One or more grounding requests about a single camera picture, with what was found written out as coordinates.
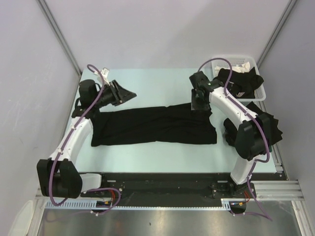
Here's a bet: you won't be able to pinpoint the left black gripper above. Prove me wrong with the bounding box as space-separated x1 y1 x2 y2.
93 80 136 109

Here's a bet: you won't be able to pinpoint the black t shirt blue logo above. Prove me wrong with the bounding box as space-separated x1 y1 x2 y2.
91 103 217 147

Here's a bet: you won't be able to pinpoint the white plastic laundry basket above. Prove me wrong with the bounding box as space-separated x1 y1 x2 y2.
211 55 266 105

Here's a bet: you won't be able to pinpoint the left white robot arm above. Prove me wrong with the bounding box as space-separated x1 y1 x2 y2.
36 79 136 199

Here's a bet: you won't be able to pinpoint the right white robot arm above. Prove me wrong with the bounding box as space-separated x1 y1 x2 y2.
189 71 271 197

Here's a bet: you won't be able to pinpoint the black shirts in basket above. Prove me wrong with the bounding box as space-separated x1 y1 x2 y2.
227 68 264 99

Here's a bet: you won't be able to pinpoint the folded black shirt stack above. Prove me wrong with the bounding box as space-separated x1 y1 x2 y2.
222 102 284 153

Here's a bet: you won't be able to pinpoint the white cloth in basket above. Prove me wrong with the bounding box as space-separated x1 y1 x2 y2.
212 61 251 75

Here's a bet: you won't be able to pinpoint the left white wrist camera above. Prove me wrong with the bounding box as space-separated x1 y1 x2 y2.
97 67 110 85

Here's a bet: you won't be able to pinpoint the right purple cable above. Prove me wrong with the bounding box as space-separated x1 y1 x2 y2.
197 58 273 222

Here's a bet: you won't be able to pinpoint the purple cable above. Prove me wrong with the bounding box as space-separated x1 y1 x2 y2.
49 64 121 217
197 58 273 222

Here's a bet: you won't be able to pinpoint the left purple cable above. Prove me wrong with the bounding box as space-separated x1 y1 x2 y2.
49 64 121 217

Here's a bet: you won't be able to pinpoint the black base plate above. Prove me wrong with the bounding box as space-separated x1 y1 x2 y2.
78 172 287 213

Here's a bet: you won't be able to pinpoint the slotted cable duct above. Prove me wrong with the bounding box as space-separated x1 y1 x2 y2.
45 199 246 213

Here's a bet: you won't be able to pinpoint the left aluminium frame post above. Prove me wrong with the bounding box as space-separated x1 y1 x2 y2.
36 0 82 77

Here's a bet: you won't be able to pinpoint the aluminium frame post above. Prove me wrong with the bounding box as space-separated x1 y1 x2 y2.
36 0 82 77
256 0 299 71

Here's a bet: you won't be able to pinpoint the right aluminium frame post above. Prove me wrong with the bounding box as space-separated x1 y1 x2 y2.
256 0 299 71

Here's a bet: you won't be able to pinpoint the aluminium rail right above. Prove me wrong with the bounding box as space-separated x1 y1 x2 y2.
247 70 306 236

